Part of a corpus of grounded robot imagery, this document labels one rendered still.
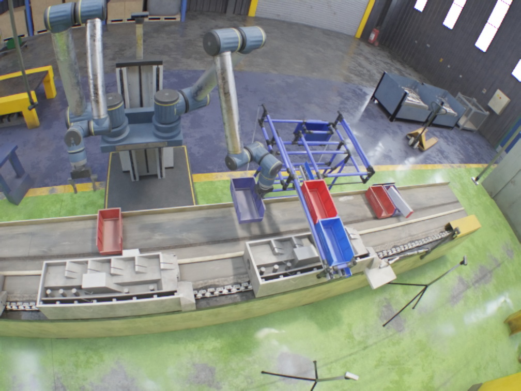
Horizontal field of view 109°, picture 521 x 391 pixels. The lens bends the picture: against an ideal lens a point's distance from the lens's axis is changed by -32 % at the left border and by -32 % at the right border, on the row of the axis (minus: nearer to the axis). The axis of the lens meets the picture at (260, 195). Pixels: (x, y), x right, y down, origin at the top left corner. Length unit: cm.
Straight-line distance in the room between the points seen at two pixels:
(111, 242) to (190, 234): 65
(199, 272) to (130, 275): 52
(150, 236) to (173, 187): 94
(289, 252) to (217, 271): 55
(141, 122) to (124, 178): 90
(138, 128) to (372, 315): 310
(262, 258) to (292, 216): 65
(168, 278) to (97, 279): 48
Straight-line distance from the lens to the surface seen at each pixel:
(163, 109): 213
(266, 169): 173
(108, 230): 231
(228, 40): 152
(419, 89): 803
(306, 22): 1251
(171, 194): 295
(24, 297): 239
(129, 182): 312
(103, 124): 179
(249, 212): 207
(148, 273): 189
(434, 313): 402
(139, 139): 231
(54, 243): 244
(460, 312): 446
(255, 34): 166
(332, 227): 193
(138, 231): 226
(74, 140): 167
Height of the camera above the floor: 266
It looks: 49 degrees down
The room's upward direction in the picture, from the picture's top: 19 degrees clockwise
